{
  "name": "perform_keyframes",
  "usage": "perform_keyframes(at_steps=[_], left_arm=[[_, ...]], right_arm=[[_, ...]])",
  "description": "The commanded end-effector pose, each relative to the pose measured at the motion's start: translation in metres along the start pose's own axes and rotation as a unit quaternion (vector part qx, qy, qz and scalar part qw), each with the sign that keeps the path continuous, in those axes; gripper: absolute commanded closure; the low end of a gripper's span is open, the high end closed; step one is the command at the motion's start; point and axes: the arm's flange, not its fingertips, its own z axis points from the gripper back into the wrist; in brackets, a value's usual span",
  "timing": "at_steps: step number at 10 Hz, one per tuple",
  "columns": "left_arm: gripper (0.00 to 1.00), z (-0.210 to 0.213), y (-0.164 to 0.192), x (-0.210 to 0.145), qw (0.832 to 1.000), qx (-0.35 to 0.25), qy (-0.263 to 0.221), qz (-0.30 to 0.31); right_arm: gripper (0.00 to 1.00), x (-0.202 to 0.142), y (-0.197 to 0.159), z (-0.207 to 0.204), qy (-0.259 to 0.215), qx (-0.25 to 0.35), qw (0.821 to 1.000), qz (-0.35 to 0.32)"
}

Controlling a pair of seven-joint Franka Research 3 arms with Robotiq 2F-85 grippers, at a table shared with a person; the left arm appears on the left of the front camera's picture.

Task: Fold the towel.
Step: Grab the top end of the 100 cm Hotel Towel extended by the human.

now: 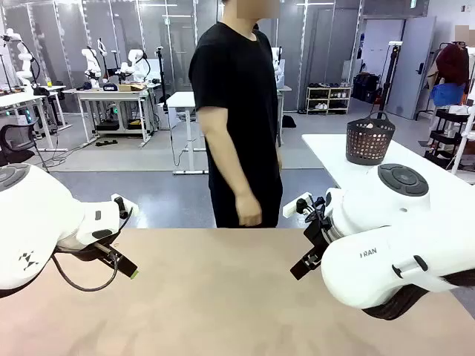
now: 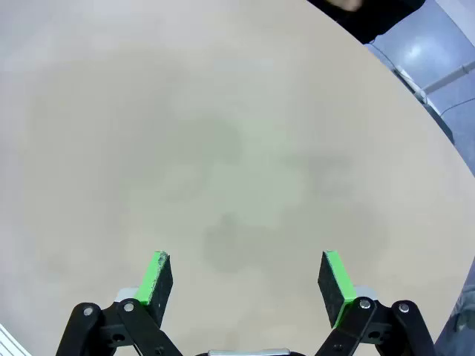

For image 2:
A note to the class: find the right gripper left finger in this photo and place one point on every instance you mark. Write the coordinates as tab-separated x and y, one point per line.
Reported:
156	293

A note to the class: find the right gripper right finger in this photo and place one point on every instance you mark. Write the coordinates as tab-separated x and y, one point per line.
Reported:
335	293

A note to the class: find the person in black t-shirt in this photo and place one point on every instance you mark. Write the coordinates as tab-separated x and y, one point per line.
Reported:
382	18

